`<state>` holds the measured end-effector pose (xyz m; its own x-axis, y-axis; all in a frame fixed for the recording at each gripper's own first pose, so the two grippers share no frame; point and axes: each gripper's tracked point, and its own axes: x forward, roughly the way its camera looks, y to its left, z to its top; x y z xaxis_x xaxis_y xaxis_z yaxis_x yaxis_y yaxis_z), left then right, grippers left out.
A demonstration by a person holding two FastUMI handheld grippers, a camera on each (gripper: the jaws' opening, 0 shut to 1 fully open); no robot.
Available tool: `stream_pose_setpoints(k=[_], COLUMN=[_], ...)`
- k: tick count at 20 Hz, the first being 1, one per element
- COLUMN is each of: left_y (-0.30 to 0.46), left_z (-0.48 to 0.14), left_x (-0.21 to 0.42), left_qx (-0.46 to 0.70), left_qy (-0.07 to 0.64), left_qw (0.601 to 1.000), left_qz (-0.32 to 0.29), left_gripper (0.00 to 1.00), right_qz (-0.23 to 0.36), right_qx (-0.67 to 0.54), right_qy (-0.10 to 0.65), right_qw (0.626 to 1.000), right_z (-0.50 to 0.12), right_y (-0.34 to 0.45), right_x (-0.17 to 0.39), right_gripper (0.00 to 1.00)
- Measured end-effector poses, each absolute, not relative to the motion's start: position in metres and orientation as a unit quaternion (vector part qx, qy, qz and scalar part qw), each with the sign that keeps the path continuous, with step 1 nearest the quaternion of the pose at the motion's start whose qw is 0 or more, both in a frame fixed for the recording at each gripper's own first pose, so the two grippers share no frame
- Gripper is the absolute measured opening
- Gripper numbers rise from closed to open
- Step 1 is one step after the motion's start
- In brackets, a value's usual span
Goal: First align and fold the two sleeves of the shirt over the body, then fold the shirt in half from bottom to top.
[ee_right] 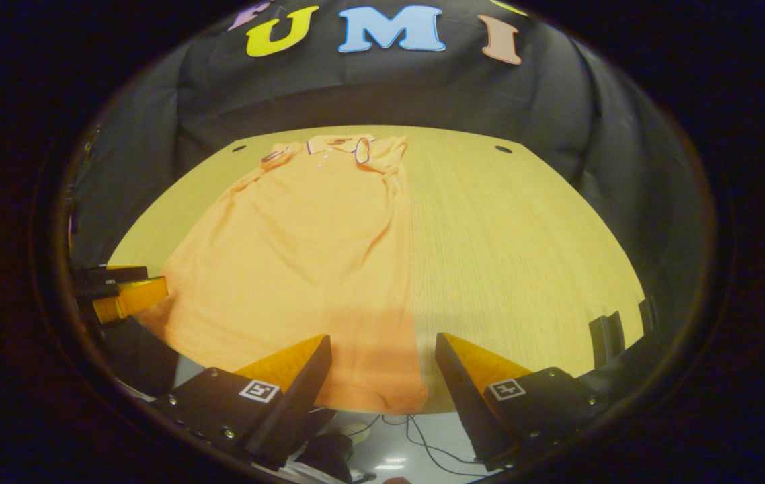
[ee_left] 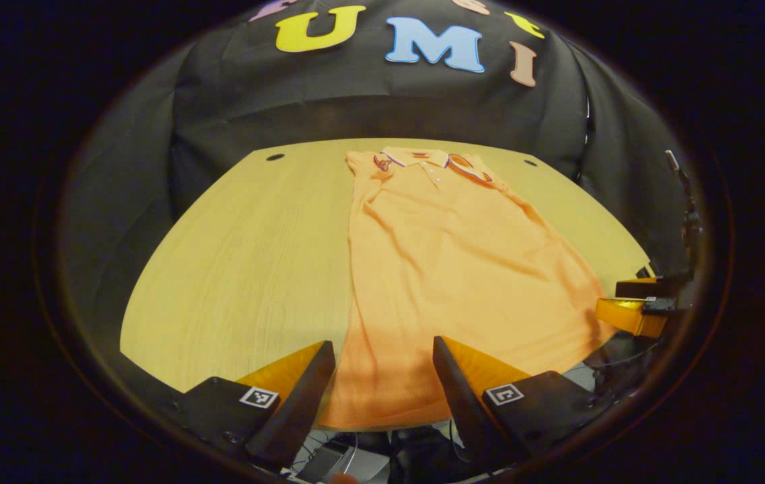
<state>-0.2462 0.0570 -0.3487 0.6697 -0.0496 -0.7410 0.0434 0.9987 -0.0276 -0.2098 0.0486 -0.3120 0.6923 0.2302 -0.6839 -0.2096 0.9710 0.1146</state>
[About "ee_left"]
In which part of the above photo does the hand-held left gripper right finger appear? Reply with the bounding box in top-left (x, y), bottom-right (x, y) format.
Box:
top-left (433, 336), bottom-right (604, 466)

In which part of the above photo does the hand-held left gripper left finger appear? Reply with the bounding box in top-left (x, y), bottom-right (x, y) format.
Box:
top-left (177, 341), bottom-right (336, 470)

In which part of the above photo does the orange T-shirt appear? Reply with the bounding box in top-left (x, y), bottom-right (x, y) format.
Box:
top-left (319, 147), bottom-right (618, 431)

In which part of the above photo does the grey box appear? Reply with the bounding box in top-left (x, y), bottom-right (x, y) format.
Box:
top-left (296, 446), bottom-right (347, 482)

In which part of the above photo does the dark bulky object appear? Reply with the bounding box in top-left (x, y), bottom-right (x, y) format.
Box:
top-left (388, 426), bottom-right (465, 482)

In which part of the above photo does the black backdrop cloth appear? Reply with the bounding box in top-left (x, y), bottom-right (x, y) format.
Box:
top-left (53, 0), bottom-right (702, 323)

